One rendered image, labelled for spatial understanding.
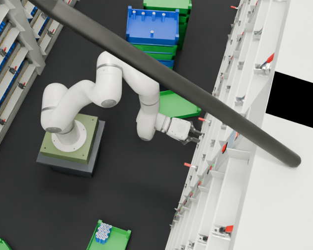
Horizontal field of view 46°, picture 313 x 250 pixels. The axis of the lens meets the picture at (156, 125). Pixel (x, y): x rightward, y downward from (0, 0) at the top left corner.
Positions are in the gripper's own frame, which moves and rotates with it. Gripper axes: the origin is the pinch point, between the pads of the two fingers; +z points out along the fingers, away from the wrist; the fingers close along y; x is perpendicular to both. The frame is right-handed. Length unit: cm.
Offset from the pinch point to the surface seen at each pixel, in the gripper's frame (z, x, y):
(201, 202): -1, -49, -42
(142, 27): -48, 15, 60
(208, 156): 1.3, -30.1, -19.1
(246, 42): -1, -49, 25
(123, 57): -36, -127, -47
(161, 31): -37, 14, 61
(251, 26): -2, -53, 31
